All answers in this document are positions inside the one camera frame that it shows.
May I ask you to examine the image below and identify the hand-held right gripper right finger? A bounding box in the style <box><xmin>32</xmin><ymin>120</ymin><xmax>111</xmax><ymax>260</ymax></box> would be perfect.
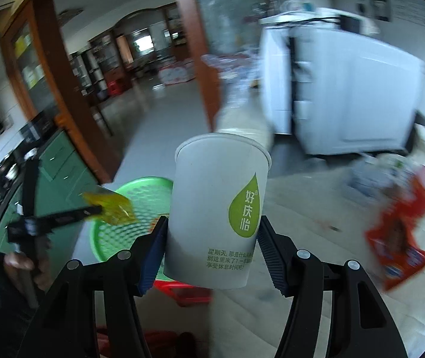
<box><xmin>257</xmin><ymin>216</ymin><xmax>409</xmax><ymax>358</ymax></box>

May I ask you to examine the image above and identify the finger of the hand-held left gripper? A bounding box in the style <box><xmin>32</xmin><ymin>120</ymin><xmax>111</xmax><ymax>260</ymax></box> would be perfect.
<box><xmin>46</xmin><ymin>204</ymin><xmax>104</xmax><ymax>232</ymax></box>

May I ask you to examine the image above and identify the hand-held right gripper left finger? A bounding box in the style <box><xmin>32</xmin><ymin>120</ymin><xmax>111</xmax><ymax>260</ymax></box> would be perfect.
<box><xmin>16</xmin><ymin>216</ymin><xmax>168</xmax><ymax>358</ymax></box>

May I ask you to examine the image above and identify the yellow plastic wrapper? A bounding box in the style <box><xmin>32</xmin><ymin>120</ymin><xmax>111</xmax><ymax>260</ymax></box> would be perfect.
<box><xmin>82</xmin><ymin>190</ymin><xmax>136</xmax><ymax>226</ymax></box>

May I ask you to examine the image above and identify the green plastic basket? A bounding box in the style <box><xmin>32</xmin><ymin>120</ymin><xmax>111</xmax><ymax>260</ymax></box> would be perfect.
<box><xmin>89</xmin><ymin>177</ymin><xmax>176</xmax><ymax>281</ymax></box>

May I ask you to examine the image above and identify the white paper cup green print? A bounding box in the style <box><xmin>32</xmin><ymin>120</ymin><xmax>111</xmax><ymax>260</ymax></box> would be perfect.
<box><xmin>163</xmin><ymin>133</ymin><xmax>273</xmax><ymax>290</ymax></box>

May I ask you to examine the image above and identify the person's left hand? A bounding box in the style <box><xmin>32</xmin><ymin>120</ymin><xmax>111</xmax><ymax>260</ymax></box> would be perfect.
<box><xmin>3</xmin><ymin>245</ymin><xmax>52</xmax><ymax>292</ymax></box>

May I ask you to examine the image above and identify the green cabinet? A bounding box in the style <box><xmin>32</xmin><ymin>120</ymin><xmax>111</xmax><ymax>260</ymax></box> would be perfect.
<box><xmin>0</xmin><ymin>129</ymin><xmax>99</xmax><ymax>280</ymax></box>

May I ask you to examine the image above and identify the red plastic stool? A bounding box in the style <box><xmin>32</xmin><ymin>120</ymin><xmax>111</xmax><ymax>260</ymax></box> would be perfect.
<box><xmin>153</xmin><ymin>279</ymin><xmax>213</xmax><ymax>307</ymax></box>

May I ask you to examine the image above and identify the red cloth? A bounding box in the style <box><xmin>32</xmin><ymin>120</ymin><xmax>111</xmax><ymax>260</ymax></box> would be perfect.
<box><xmin>96</xmin><ymin>326</ymin><xmax>198</xmax><ymax>358</ymax></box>

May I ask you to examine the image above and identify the red snack packet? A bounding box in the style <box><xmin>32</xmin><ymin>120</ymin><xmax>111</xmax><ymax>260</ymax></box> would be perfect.
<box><xmin>364</xmin><ymin>167</ymin><xmax>425</xmax><ymax>292</ymax></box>

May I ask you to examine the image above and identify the crumpled white plastic bag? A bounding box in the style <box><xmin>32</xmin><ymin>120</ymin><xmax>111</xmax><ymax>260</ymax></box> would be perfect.
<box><xmin>348</xmin><ymin>153</ymin><xmax>420</xmax><ymax>198</ymax></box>

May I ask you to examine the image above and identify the white sack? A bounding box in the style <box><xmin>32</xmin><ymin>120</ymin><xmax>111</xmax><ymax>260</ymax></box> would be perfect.
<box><xmin>214</xmin><ymin>102</ymin><xmax>273</xmax><ymax>150</ymax></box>

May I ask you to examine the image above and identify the white cabinet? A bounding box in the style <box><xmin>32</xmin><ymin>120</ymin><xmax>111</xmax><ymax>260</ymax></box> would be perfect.
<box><xmin>260</xmin><ymin>7</ymin><xmax>425</xmax><ymax>156</ymax></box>

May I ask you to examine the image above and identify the pile of plastic bottles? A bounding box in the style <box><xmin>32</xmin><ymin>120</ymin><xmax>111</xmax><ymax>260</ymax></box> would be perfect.
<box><xmin>192</xmin><ymin>0</ymin><xmax>273</xmax><ymax>109</ymax></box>

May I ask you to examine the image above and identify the brown wooden door frame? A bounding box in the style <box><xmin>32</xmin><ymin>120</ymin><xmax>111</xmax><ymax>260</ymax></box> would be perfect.
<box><xmin>0</xmin><ymin>0</ymin><xmax>220</xmax><ymax>185</ymax></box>

